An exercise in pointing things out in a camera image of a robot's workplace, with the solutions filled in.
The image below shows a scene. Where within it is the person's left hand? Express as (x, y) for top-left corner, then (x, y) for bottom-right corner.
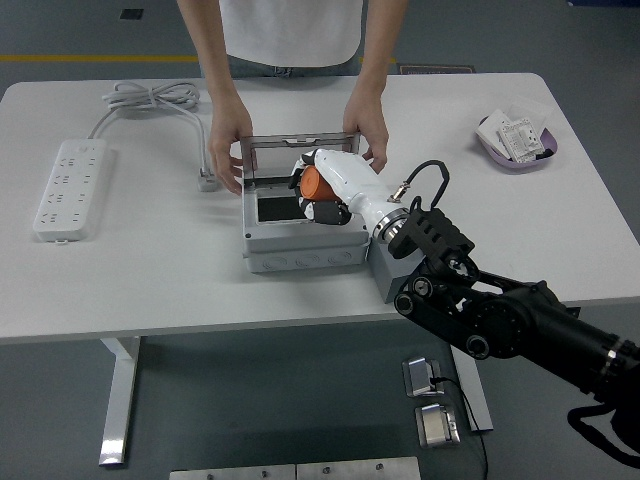
(342, 92), (391, 174)

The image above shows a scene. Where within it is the person's right hand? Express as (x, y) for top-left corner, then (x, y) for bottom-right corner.
(208, 99), (254, 197)

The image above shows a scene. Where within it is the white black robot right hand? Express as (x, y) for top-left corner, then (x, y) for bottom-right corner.
(287, 148), (402, 229)

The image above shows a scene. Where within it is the orange cylindrical battery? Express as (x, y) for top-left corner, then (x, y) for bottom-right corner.
(298, 166), (334, 201)

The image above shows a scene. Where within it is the grey junction box with lid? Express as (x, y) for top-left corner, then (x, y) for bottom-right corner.
(238, 131), (372, 274)

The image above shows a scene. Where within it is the dark floor sign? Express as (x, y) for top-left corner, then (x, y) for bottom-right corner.
(398, 63), (475, 77)

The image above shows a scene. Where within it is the grey block with round hole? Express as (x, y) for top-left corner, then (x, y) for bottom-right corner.
(366, 242), (426, 305)

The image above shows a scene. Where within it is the plain white packet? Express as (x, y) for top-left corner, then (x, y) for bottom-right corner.
(475, 110), (507, 147)

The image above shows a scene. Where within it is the person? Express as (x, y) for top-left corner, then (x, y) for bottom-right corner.
(218, 0), (364, 79)

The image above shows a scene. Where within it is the purple shallow tray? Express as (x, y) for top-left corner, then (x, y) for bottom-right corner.
(473, 115), (560, 174)

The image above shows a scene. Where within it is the white printed packet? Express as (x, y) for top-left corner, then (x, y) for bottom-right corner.
(496, 118), (546, 164)

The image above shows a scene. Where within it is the clear plastic packet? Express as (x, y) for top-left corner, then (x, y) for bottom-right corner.
(504, 95), (552, 126)

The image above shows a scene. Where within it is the white power strip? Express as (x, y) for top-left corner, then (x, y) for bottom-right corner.
(32, 138), (110, 246)

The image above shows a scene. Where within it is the open silver floor socket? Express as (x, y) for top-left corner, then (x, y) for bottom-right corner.
(414, 402), (462, 449)
(402, 354), (444, 399)

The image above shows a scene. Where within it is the white table leg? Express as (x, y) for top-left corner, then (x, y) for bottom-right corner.
(448, 342), (494, 432)
(98, 335), (142, 467)

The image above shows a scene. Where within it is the grey metal plate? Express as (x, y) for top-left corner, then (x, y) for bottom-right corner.
(295, 456), (421, 480)
(168, 463), (297, 480)

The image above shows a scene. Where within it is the white power cord with plug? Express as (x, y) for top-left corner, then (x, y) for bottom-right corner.
(88, 81), (220, 194)

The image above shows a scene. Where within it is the black floor cable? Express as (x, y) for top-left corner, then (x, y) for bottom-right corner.
(428, 375), (489, 480)

